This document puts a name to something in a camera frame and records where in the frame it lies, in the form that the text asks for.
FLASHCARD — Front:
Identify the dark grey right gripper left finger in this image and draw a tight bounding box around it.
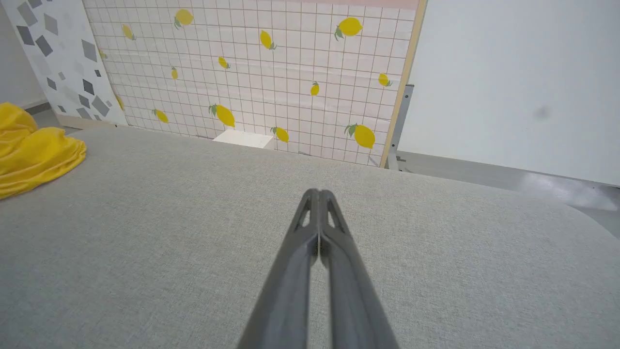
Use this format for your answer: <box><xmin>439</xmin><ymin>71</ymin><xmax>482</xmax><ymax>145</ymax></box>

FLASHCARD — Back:
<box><xmin>236</xmin><ymin>189</ymin><xmax>321</xmax><ymax>349</ymax></box>

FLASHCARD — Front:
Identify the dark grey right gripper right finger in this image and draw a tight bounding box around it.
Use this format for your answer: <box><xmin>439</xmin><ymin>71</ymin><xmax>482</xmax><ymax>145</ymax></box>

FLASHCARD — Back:
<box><xmin>319</xmin><ymin>190</ymin><xmax>401</xmax><ymax>349</ymax></box>

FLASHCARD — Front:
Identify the yellow t-shirt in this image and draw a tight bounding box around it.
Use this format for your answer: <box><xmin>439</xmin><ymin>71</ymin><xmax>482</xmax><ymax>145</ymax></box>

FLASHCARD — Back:
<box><xmin>0</xmin><ymin>102</ymin><xmax>87</xmax><ymax>200</ymax></box>

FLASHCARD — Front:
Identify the white rectangular box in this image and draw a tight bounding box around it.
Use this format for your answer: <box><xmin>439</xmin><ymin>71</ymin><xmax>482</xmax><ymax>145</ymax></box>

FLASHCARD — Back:
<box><xmin>212</xmin><ymin>128</ymin><xmax>275</xmax><ymax>149</ymax></box>

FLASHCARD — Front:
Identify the grey metal panel stand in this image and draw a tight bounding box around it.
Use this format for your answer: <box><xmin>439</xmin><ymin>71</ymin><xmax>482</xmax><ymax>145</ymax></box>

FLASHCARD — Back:
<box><xmin>387</xmin><ymin>84</ymin><xmax>415</xmax><ymax>172</ymax></box>

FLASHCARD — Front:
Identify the lemon print grid panel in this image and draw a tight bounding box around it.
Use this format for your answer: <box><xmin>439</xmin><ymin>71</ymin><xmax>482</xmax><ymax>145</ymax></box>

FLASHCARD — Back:
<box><xmin>82</xmin><ymin>0</ymin><xmax>428</xmax><ymax>169</ymax></box>

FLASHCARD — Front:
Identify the white grey terrazzo panel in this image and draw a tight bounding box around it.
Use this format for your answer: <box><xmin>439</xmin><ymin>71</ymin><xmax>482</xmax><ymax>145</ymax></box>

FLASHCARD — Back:
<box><xmin>2</xmin><ymin>0</ymin><xmax>128</xmax><ymax>128</ymax></box>

